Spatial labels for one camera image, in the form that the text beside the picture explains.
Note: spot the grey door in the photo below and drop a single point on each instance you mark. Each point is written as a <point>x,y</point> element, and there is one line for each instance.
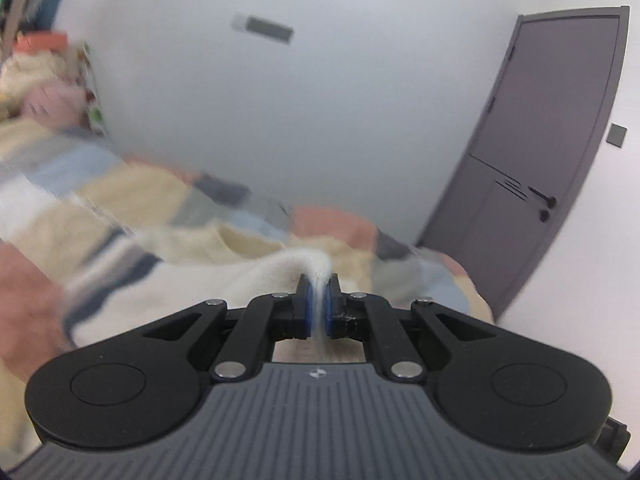
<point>540,125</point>

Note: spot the colourful printed strip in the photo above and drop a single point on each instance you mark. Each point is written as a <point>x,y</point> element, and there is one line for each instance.
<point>92,95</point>

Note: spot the cream fluffy fleece garment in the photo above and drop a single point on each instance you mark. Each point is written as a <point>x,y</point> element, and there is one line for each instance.
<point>240,280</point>

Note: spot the grey wall plate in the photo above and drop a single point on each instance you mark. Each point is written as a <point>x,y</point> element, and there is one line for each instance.
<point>265,28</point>

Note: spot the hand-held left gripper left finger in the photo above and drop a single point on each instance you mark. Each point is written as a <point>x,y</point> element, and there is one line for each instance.
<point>310,307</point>

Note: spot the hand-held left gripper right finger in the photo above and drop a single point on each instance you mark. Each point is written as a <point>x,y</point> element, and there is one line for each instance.
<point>328,310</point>

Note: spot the orange box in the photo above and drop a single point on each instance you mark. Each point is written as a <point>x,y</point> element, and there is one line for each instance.
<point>40,41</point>

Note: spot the grey wall switch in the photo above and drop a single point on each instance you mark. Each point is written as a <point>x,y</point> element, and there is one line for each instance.
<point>617,135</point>

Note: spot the patchwork bed quilt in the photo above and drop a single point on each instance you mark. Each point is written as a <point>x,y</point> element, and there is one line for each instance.
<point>50,200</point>

